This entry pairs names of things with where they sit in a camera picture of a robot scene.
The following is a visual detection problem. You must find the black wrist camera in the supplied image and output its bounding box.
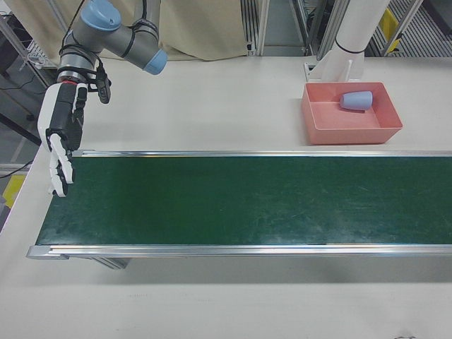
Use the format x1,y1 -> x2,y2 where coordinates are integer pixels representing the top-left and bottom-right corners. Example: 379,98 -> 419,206
95,68 -> 113,105

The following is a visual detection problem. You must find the beige curtain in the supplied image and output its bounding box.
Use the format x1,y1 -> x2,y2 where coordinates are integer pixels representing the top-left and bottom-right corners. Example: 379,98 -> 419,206
10,0 -> 248,60

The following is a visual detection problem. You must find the light blue plastic cup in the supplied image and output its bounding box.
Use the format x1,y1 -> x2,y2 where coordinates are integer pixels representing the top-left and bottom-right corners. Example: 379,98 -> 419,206
339,90 -> 374,112

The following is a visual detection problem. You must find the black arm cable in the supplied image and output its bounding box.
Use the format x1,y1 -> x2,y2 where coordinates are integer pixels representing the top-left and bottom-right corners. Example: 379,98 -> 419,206
61,0 -> 158,54

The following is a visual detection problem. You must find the green conveyor belt aluminium frame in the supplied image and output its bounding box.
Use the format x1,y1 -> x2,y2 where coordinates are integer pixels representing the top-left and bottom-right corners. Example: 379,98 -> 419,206
27,148 -> 452,271

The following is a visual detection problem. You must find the pink plastic box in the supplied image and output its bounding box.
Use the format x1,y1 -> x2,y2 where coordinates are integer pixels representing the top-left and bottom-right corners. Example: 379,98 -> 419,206
301,81 -> 404,146

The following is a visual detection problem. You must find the aluminium frame post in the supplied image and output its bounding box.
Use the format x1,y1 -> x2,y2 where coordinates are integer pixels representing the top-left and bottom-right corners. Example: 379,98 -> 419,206
241,0 -> 271,57

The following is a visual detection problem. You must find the metal angle bracket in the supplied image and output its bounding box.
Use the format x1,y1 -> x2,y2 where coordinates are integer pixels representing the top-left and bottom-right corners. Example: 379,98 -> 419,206
304,61 -> 323,81

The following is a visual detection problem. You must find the white cylindrical post with base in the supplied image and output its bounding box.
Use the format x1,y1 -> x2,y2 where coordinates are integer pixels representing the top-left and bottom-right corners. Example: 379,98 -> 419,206
316,0 -> 389,83

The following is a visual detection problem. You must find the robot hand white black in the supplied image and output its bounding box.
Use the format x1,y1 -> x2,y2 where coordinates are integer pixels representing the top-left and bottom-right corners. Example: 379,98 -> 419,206
37,81 -> 89,198

